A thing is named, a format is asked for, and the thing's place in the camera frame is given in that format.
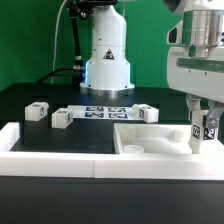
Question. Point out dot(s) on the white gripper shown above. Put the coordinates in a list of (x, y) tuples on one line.
[(200, 77)]

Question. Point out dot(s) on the white square table top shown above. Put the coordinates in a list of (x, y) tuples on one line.
[(152, 138)]

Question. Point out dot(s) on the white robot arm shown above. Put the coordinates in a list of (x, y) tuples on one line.
[(108, 71)]

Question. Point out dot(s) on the white U-shaped obstacle fence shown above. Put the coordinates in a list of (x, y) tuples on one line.
[(204, 166)]

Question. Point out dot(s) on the white sheet with AprilTags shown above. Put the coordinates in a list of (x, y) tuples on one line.
[(102, 112)]

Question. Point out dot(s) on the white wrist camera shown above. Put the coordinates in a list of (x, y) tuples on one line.
[(174, 36)]

